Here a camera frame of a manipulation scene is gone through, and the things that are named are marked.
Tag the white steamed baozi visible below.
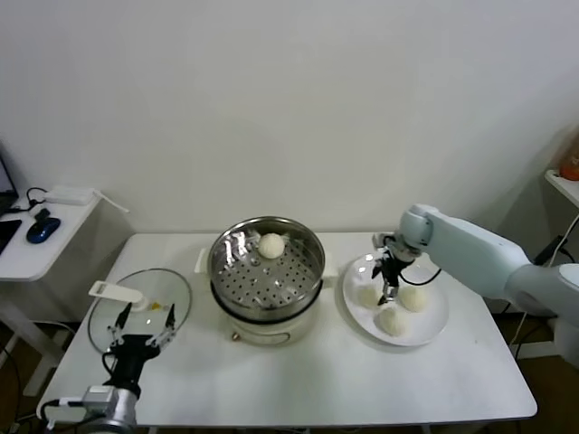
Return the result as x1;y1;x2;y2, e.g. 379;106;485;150
356;287;381;310
257;232;286;259
377;307;409;338
397;288;429;314

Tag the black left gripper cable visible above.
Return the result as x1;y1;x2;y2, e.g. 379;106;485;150
101;351;119;381

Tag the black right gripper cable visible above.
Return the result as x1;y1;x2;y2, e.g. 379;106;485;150
397;269;443;287

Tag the white electric cooker pot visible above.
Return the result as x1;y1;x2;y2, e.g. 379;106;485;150
194;247;340;348

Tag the white side table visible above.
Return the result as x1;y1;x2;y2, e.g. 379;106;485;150
0;192;132;399

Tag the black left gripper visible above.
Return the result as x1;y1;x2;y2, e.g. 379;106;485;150
107;302;178;389

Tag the white round plate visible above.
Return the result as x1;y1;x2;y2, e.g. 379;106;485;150
342;252;451;348

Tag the black desk cable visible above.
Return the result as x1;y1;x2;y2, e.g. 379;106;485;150
11;186;52;213

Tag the orange bag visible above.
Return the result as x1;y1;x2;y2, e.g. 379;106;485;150
559;144;579;182

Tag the white shelf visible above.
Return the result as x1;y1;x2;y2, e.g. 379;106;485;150
544;169;579;213

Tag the black power adapter cable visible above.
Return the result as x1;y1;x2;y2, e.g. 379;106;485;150
533;234;574;268

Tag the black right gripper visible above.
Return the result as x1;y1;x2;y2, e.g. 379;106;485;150
371;252;403;307

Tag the glass lid with white handle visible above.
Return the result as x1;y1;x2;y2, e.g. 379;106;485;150
88;269;195;358

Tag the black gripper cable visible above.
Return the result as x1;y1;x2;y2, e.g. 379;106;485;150
397;269;443;287
101;351;119;381

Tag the black laptop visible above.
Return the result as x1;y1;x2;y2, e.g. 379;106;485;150
0;137;22;218

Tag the black floor cable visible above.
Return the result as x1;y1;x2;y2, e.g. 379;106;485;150
0;336;24;410

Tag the white thin stick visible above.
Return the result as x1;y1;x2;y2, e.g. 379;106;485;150
92;188;131;213

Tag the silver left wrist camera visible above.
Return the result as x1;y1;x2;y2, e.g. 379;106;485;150
43;386;119;421

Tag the stainless steel steamer basket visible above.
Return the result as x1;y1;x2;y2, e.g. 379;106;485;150
208;216;327;317

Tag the blue computer mouse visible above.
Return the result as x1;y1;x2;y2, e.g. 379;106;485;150
25;216;63;245

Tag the black tablet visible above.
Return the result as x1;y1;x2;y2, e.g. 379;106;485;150
0;219;24;257

